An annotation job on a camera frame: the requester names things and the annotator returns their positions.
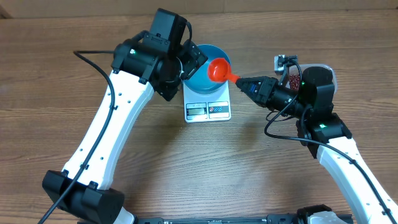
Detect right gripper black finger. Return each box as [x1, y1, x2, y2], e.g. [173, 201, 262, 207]
[240, 88, 258, 103]
[236, 77, 264, 90]

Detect red measuring scoop blue handle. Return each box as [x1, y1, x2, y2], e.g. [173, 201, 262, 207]
[208, 58, 241, 85]

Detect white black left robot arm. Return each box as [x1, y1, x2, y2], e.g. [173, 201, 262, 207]
[42, 9, 207, 223]

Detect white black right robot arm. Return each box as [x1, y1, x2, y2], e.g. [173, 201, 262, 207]
[235, 65, 397, 223]

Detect teal plastic bowl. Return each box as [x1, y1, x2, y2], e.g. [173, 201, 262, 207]
[184, 44, 230, 94]

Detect white digital kitchen scale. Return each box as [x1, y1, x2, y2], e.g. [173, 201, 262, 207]
[183, 83, 231, 123]

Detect red adzuki beans in container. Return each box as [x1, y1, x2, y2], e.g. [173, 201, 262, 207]
[289, 74, 300, 91]

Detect clear plastic food container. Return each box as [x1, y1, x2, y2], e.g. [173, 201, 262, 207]
[285, 63, 338, 94]

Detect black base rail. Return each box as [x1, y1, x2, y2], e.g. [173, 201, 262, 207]
[77, 203, 354, 224]

